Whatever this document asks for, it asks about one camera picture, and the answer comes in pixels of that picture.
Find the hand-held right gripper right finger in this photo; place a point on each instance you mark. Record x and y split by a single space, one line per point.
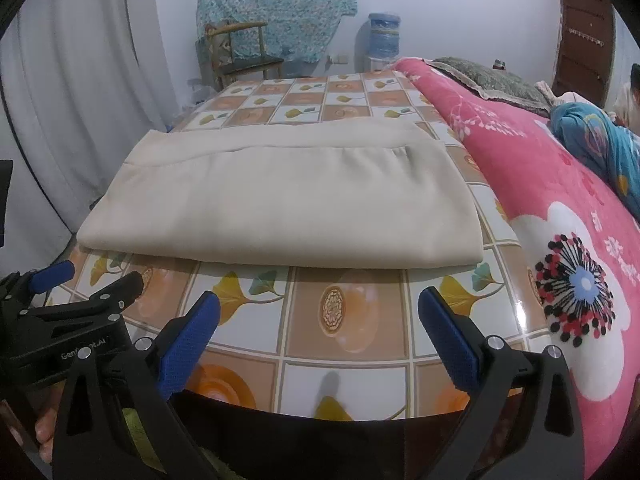
450 340

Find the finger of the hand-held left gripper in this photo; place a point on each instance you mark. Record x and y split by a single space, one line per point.
52 275
120 287

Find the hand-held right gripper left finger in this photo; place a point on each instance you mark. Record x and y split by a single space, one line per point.
190 340

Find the beige jacket with black trim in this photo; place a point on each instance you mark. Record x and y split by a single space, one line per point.
280 210

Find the person's left hand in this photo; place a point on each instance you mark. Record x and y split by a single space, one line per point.
44 430

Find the patterned checkered bed sheet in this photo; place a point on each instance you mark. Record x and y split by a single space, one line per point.
350 320

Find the pink floral blanket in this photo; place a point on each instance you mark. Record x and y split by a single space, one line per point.
525 185

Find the white curtain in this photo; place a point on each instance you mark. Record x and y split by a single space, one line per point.
75 85

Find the blue floral cloth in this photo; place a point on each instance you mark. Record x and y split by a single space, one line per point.
590 135

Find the wooden chair with dark seat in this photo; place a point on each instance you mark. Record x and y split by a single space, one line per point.
250 65

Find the patterned chair cushion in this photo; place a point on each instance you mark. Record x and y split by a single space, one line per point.
220 50

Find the pale crumpled cloth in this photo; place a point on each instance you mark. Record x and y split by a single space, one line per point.
545 92

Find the white water dispenser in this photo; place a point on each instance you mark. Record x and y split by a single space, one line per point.
377 63

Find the blue water bottle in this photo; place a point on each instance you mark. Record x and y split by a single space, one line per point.
385 35

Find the brown wooden door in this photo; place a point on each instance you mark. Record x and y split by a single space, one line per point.
582 45

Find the teal floral hanging cloth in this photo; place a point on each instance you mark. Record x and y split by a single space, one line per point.
300 5

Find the white wall socket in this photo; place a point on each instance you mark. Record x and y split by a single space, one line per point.
339 58

